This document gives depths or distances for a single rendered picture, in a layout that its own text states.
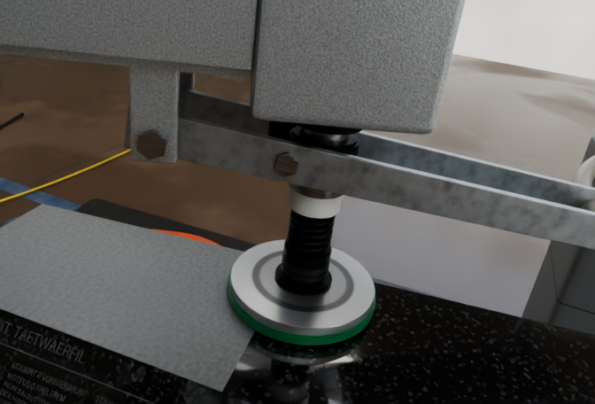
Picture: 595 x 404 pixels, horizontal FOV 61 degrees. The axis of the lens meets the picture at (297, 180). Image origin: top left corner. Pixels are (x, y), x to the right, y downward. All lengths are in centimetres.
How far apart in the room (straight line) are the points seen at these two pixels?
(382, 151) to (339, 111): 21
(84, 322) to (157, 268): 14
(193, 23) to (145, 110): 11
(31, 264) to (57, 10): 43
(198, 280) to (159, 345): 14
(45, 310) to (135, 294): 11
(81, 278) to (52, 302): 6
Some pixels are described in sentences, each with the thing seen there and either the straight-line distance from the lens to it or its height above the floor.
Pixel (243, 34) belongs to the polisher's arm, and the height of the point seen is 120.
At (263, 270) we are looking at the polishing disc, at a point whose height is 85.
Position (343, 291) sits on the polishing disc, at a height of 85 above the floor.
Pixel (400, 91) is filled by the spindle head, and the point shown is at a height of 117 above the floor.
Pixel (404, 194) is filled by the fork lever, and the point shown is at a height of 103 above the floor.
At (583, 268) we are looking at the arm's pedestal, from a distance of 167.
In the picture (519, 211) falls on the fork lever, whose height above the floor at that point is 102.
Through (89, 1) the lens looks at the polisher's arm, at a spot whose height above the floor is 122.
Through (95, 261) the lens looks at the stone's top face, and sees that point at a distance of 83.
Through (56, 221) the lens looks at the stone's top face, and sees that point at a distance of 95.
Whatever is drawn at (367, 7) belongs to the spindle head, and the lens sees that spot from 50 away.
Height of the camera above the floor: 128
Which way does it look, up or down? 25 degrees down
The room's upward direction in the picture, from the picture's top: 8 degrees clockwise
